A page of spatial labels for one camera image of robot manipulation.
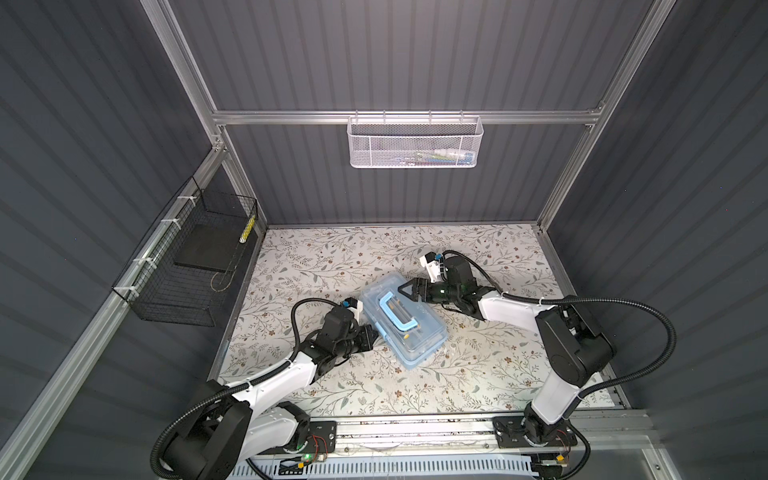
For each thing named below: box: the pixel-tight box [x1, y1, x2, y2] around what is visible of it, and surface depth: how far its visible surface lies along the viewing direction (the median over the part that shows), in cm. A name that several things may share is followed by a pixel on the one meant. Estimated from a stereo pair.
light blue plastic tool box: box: [360, 274, 449, 370], surface depth 84 cm
